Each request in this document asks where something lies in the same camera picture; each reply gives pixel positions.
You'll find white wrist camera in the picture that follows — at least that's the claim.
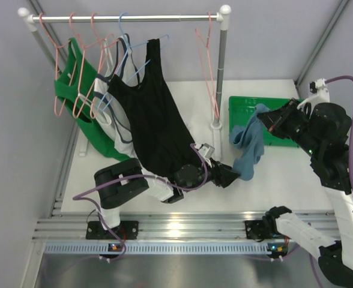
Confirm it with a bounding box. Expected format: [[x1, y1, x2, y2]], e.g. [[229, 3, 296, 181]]
[[297, 78, 330, 111], [196, 143, 215, 161]]

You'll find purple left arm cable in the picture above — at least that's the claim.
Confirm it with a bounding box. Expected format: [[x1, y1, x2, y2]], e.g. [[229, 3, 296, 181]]
[[73, 143, 209, 262]]

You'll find pink hanger far left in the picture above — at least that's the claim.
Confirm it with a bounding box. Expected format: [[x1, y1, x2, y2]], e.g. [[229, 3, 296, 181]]
[[38, 12, 71, 117]]

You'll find black tank top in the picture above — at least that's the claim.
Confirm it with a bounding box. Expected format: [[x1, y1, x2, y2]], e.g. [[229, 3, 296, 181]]
[[108, 39, 202, 178]]

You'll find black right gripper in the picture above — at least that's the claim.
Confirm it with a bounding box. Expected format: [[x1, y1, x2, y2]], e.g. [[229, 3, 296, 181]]
[[257, 97, 321, 157]]

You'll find white navy-trimmed tank top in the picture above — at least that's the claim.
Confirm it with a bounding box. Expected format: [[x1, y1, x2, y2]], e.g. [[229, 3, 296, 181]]
[[92, 34, 139, 158]]

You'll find green tank top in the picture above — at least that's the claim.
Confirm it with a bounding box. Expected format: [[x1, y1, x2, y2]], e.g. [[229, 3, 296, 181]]
[[54, 38, 129, 161]]

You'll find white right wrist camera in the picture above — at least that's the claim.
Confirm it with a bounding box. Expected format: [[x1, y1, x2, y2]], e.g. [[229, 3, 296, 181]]
[[297, 78, 330, 111]]

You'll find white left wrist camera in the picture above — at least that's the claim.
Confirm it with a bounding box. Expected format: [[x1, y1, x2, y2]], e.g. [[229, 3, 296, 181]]
[[196, 143, 215, 161]]

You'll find blue tank top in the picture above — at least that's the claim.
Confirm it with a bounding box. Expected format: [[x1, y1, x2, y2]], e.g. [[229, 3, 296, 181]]
[[229, 103, 270, 181]]

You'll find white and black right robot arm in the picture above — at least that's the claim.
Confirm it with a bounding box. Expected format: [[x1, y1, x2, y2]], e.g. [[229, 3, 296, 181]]
[[258, 99, 353, 287]]

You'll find green plastic tray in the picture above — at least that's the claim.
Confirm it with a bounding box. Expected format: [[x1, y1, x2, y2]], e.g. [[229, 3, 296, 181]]
[[228, 95, 298, 148]]

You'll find empty pink hanger right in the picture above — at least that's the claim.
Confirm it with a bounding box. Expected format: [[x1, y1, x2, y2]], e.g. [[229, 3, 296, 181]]
[[195, 12, 219, 119]]

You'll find aluminium mounting rail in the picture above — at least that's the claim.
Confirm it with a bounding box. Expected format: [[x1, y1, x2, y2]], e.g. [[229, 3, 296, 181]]
[[34, 211, 345, 241]]

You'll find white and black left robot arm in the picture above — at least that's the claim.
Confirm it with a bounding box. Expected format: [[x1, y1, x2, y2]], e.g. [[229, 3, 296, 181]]
[[86, 158, 240, 239]]

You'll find metal clothes rack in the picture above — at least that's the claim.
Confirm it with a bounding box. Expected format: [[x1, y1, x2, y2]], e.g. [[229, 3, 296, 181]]
[[17, 5, 231, 160]]

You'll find grey slotted cable duct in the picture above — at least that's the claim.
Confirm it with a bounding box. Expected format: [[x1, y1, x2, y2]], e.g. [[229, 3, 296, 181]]
[[44, 242, 288, 254]]

